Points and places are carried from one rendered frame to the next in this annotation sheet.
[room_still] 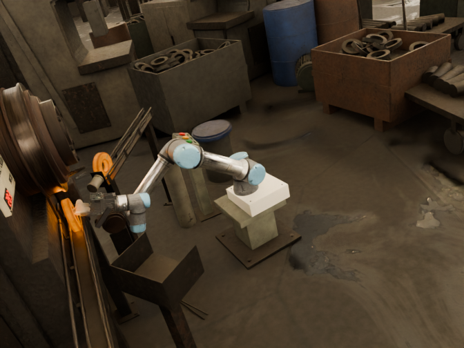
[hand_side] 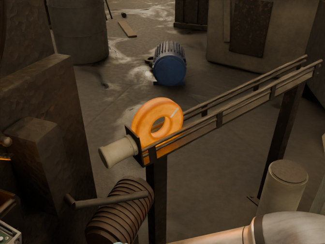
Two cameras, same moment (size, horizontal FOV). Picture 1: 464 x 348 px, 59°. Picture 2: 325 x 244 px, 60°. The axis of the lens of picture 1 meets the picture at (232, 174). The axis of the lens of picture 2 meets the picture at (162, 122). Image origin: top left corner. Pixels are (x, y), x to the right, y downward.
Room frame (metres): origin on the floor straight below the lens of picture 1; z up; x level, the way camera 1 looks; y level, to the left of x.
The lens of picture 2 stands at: (1.62, 0.28, 1.14)
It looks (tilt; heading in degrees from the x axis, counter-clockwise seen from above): 33 degrees down; 38
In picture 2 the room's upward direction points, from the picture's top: straight up
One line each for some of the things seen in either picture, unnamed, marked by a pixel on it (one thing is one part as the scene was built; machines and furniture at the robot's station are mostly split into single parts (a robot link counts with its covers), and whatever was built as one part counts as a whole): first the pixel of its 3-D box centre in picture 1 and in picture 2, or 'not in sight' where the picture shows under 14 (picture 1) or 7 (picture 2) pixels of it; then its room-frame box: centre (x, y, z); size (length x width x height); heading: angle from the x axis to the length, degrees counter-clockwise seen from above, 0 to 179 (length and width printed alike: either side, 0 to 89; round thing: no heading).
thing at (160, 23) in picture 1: (186, 39); not in sight; (6.08, 0.19, 0.55); 1.10 x 0.53 x 1.10; 37
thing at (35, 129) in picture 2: (71, 202); (41, 167); (1.84, 0.83, 0.68); 0.11 x 0.08 x 0.24; 107
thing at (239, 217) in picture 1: (248, 202); not in sight; (2.06, -0.06, 0.28); 0.32 x 0.32 x 0.04; 24
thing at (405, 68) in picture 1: (377, 74); not in sight; (3.50, -1.49, 0.33); 0.93 x 0.73 x 0.66; 24
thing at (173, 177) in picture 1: (178, 192); (271, 222); (2.40, 0.38, 0.26); 0.12 x 0.12 x 0.52
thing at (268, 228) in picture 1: (253, 221); not in sight; (2.06, -0.06, 0.13); 0.40 x 0.40 x 0.26; 24
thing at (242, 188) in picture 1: (244, 181); not in sight; (2.06, -0.06, 0.43); 0.15 x 0.15 x 0.10
